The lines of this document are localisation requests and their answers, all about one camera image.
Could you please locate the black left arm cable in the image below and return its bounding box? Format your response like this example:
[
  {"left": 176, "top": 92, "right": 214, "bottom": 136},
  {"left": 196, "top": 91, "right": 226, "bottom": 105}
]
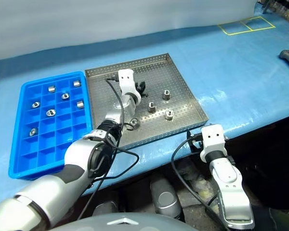
[{"left": 77, "top": 76, "right": 140, "bottom": 220}]

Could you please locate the small grey rounded cylinder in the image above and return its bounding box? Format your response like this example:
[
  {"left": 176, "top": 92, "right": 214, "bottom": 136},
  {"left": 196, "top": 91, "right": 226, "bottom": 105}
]
[{"left": 92, "top": 201, "right": 118, "bottom": 216}]

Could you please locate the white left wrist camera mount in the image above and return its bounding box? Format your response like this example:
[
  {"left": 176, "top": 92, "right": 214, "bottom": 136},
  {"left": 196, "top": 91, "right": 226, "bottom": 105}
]
[{"left": 117, "top": 68, "right": 142, "bottom": 104}]

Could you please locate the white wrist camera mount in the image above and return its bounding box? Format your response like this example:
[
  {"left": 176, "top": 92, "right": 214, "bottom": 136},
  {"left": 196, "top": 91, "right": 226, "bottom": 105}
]
[
  {"left": 117, "top": 68, "right": 142, "bottom": 104},
  {"left": 199, "top": 124, "right": 228, "bottom": 161}
]

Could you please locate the blue compartment tray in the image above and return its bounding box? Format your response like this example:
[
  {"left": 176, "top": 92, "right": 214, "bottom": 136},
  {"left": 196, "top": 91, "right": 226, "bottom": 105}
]
[{"left": 8, "top": 71, "right": 93, "bottom": 180}]

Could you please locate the perforated steel tray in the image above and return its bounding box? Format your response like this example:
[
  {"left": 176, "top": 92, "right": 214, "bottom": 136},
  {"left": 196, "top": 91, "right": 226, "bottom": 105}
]
[{"left": 84, "top": 53, "right": 210, "bottom": 149}]

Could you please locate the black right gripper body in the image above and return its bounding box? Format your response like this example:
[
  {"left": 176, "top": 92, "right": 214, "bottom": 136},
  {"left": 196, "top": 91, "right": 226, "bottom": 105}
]
[{"left": 186, "top": 130, "right": 204, "bottom": 152}]

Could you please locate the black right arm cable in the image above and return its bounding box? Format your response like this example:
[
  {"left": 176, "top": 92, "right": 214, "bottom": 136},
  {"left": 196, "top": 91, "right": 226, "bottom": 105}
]
[{"left": 171, "top": 138, "right": 220, "bottom": 207}]

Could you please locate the grey robot torso shell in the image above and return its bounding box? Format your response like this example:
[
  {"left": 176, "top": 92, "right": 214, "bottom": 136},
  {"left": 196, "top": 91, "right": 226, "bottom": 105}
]
[{"left": 48, "top": 213, "right": 191, "bottom": 231}]

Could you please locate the blue plastic table cover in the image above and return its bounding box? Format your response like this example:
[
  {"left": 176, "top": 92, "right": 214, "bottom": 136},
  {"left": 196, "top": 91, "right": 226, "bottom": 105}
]
[{"left": 0, "top": 9, "right": 289, "bottom": 207}]

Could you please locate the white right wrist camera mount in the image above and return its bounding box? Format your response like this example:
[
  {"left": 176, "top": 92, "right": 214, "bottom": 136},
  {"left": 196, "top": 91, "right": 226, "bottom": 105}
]
[{"left": 199, "top": 124, "right": 228, "bottom": 161}]

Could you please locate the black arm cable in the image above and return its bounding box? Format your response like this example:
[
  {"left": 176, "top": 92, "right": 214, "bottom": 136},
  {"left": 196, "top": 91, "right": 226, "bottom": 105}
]
[
  {"left": 77, "top": 76, "right": 140, "bottom": 220},
  {"left": 171, "top": 138, "right": 220, "bottom": 207}
]

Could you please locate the yellow tape square outline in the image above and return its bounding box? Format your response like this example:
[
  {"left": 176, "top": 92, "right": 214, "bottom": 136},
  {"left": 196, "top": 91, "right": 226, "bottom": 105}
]
[{"left": 218, "top": 16, "right": 276, "bottom": 36}]

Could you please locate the large grey rounded cylinder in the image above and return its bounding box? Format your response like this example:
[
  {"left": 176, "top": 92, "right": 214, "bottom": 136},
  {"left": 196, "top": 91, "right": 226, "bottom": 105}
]
[{"left": 149, "top": 179, "right": 185, "bottom": 222}]

